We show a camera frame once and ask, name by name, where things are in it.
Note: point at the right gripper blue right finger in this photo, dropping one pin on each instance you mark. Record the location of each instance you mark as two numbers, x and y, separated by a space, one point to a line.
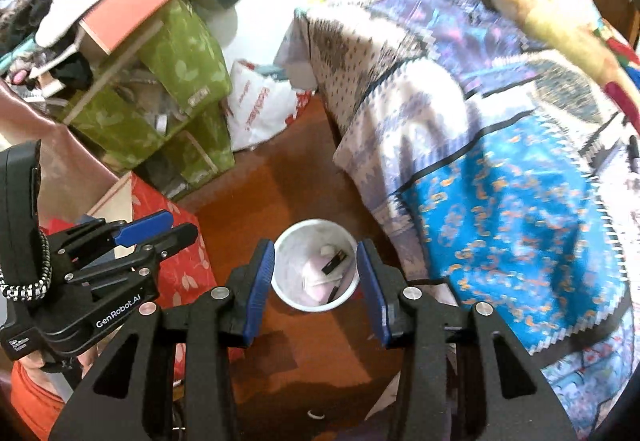
381 286

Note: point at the green leaf-print bag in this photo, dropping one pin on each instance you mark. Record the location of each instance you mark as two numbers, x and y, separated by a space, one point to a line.
154 107

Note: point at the red patterned box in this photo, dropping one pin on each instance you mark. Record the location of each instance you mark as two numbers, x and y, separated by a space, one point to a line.
134 247

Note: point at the blue patchwork bedsheet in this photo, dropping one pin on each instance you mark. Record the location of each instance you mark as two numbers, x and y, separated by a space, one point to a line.
498 171

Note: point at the colourful heart fleece blanket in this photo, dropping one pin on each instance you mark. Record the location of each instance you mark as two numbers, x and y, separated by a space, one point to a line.
577 30

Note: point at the white printed plastic bag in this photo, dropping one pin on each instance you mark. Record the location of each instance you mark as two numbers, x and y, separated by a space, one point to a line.
261 105

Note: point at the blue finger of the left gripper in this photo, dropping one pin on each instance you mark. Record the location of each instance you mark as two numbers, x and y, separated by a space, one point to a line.
140 230
167 244

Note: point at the white trash bucket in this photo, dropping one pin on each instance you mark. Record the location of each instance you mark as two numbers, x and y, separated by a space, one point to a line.
316 268

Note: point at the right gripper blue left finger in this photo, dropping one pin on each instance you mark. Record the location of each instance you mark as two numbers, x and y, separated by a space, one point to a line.
250 286

